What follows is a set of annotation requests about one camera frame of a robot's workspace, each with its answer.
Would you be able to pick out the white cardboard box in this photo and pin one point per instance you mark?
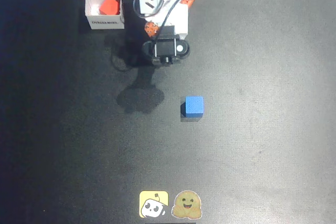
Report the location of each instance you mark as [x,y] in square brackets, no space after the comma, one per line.
[104,9]

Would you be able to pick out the yellow robot sticker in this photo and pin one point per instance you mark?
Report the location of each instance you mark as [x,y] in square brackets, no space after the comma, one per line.
[153,204]

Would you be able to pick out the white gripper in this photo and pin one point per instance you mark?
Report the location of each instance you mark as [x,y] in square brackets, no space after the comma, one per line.
[181,23]

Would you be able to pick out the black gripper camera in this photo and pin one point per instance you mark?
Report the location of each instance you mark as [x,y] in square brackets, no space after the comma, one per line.
[166,49]

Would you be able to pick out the red cube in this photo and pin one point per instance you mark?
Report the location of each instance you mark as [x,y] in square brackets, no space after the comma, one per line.
[109,6]

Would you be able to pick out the blue cube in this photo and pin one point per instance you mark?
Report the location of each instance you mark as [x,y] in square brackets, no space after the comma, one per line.
[194,106]

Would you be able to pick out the hugging face emoji sticker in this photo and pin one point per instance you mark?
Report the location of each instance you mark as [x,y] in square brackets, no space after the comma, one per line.
[186,204]

